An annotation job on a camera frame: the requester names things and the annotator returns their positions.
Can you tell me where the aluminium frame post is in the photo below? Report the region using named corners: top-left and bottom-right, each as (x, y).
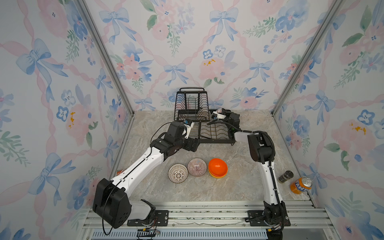
top-left (271, 0), bottom-right (344, 117)
top-left (74, 0), bottom-right (134, 117)

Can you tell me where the black wire dish rack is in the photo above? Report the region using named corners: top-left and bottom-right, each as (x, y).
top-left (174, 87), bottom-right (239, 145)

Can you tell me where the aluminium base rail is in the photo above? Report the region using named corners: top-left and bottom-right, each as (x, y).
top-left (77, 201), bottom-right (340, 240)

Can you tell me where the aluminium frame post left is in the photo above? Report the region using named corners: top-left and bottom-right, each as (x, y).
top-left (74, 0), bottom-right (134, 117)

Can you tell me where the yellow plastic bowl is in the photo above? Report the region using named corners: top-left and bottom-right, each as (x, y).
top-left (210, 172), bottom-right (226, 179)

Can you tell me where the white lattice patterned bowl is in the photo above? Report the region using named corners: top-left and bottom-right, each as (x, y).
top-left (168, 164), bottom-right (189, 184)

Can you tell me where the orange plastic bowl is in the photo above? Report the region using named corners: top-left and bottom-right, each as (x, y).
top-left (208, 159), bottom-right (228, 176)

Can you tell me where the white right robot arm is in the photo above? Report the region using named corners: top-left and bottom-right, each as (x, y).
top-left (217, 109), bottom-right (288, 232)

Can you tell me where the pink striped patterned bowl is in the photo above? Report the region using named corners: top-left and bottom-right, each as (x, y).
top-left (187, 158), bottom-right (207, 177)

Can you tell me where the aluminium frame post right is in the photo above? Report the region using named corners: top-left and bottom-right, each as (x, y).
top-left (271, 0), bottom-right (344, 117)

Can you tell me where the dark spice jar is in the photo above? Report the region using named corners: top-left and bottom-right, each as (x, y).
top-left (278, 171), bottom-right (294, 184)

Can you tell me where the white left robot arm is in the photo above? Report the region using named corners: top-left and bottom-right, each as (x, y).
top-left (93, 119), bottom-right (200, 229)

